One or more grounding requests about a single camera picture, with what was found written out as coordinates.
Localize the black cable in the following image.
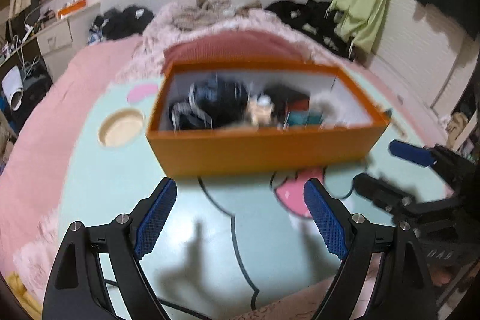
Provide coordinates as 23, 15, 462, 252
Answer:
102, 278, 215, 320

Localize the white fluffy pompom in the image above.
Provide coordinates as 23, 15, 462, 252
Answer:
309, 91, 347, 125

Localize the orange tissue box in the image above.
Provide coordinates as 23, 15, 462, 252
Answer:
56, 0, 87, 19

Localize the black satin lace garment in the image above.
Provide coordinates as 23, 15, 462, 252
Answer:
168, 74, 250, 131

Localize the teal toy car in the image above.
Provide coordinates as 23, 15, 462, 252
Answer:
283, 110, 324, 129

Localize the pink bed blanket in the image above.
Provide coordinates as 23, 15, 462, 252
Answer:
0, 0, 443, 306

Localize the doll keychain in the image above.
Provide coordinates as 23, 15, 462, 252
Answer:
246, 95, 274, 127

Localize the orange cardboard box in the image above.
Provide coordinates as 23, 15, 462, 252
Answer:
145, 58, 390, 179

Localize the black clothes pile left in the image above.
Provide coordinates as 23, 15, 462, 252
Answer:
89, 5, 154, 44

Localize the white slipper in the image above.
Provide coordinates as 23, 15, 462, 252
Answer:
1, 66, 24, 111

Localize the white drawer cabinet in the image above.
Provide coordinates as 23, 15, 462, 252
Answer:
36, 2, 101, 83

